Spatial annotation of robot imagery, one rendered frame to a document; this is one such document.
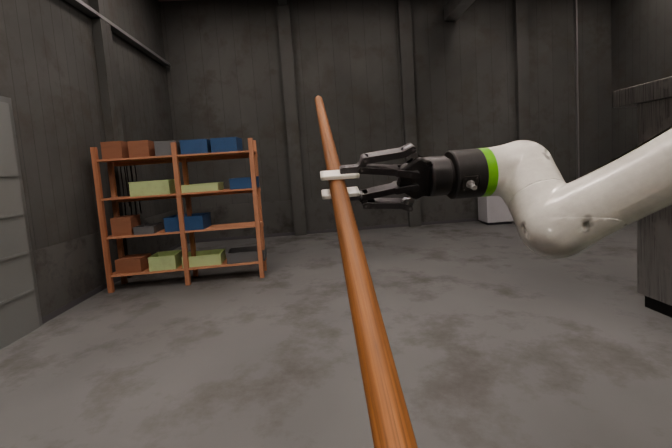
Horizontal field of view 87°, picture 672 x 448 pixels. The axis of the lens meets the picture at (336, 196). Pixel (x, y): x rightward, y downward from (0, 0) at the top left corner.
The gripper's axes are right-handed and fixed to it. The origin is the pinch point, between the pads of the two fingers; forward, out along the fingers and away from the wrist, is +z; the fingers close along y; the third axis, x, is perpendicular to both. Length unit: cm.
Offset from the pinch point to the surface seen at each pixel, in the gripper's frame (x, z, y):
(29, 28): 466, 347, -37
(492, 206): 663, -415, 392
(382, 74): 861, -185, 99
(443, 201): 736, -323, 407
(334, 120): 823, -56, 197
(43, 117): 428, 348, 67
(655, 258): 199, -321, 197
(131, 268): 404, 295, 297
